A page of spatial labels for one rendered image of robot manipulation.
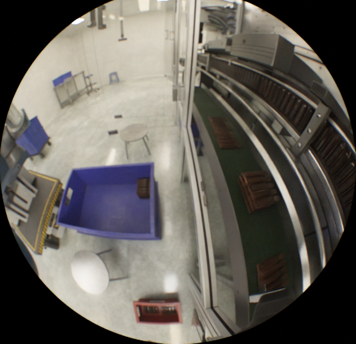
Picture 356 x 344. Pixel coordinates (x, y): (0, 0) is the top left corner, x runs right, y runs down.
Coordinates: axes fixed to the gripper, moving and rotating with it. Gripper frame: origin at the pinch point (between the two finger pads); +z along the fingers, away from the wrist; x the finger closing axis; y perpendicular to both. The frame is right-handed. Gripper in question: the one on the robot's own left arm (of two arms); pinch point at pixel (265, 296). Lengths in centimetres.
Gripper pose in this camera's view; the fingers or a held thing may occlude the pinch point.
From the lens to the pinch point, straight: 27.1
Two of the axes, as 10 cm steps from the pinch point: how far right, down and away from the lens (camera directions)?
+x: -0.7, -7.7, 6.4
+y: 7.2, -4.8, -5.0
